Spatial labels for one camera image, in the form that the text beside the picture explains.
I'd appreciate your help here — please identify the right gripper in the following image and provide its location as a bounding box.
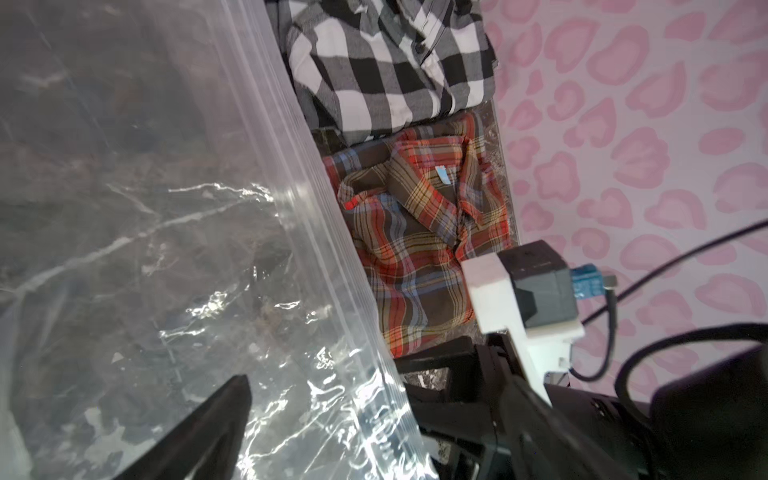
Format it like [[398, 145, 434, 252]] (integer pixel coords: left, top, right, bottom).
[[395, 334, 654, 479]]

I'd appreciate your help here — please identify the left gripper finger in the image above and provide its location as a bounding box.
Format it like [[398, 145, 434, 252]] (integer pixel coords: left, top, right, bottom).
[[117, 375, 252, 479]]

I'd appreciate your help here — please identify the clear plastic vacuum bag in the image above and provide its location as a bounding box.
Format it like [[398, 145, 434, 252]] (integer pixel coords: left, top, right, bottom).
[[1, 1, 435, 479]]

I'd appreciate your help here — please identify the red plaid shirt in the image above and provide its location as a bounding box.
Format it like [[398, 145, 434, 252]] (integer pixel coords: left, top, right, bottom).
[[323, 110, 514, 357]]

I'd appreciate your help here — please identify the black white plaid shirt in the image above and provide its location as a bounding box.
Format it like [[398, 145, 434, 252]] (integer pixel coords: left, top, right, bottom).
[[265, 0, 496, 146]]

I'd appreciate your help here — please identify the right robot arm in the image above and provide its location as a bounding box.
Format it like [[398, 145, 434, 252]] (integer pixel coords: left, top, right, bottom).
[[396, 334, 767, 479]]

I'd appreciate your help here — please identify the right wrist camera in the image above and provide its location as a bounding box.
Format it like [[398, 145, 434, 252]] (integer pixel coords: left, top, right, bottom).
[[461, 240, 617, 402]]

